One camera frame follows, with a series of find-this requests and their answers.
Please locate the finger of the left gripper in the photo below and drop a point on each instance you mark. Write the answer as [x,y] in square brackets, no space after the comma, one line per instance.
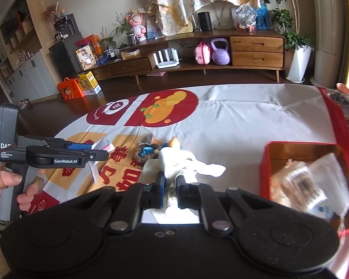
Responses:
[92,155]
[65,144]

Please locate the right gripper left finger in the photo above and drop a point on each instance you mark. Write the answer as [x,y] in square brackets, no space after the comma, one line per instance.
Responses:
[153,193]

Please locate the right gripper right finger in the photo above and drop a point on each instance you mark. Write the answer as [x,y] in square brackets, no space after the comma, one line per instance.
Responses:
[187,194]

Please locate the white cloth glove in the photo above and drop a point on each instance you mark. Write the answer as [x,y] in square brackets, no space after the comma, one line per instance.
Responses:
[176,162]

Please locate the orange blue plush toy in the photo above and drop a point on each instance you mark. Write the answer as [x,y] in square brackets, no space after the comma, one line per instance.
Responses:
[174,143]

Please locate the person's left hand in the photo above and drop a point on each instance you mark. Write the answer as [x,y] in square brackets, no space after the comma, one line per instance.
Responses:
[24,200]

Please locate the orange gift bag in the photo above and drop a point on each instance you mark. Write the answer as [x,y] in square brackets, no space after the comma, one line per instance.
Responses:
[70,89]

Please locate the yellow cardboard box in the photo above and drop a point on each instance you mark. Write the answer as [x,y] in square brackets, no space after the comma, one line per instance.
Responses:
[88,84]

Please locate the white red printed table cloth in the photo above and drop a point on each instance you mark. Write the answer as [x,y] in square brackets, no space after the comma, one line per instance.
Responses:
[224,124]

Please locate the black mini fridge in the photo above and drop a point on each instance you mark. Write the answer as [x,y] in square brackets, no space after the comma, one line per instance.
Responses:
[64,56]

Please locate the red storage box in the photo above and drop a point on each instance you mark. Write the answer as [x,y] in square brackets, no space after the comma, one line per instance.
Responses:
[309,177]

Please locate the white wifi router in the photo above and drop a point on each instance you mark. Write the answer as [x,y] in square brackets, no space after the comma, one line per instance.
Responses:
[166,58]

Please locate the pink plush doll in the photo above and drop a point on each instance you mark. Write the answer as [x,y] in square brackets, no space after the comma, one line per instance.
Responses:
[135,19]

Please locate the purple kettlebell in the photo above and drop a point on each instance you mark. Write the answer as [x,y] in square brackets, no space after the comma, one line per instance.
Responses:
[220,56]

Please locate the pink toy bag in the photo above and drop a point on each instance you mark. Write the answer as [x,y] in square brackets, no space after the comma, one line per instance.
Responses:
[202,53]

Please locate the wooden tv cabinet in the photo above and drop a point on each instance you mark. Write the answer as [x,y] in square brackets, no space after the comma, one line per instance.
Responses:
[262,49]

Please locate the black smart speaker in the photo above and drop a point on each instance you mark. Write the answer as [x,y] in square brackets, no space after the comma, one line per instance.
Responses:
[205,23]

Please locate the white planter with plant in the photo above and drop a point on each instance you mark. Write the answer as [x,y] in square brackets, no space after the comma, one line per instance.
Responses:
[286,19]

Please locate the clear plastic bag of items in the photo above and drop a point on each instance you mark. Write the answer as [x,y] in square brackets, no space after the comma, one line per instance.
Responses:
[246,17]

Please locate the white air conditioner column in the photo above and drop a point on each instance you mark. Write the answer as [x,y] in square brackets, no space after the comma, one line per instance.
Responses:
[331,42]

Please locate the wooden wall shelf cabinet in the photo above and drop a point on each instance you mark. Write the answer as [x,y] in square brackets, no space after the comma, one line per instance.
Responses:
[26,66]

